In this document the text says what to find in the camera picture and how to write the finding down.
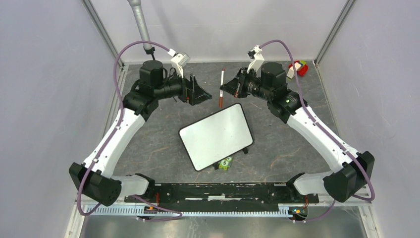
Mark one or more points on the red and white toy blocks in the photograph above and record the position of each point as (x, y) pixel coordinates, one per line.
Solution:
(301, 67)

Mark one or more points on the green owl number block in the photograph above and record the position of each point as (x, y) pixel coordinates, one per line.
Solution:
(224, 164)

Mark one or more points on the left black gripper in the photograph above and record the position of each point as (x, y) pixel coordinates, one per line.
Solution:
(197, 94)

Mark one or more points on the white whiteboard black frame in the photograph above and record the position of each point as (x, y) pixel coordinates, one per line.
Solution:
(216, 136)

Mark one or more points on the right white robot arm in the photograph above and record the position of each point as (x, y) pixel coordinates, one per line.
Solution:
(350, 170)

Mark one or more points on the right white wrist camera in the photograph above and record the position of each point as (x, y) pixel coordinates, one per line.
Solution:
(256, 59)

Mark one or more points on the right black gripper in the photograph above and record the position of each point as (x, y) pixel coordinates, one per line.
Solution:
(231, 86)

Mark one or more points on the slotted cable duct rail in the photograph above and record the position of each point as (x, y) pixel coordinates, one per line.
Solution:
(141, 210)

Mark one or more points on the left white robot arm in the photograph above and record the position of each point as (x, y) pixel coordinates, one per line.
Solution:
(94, 177)

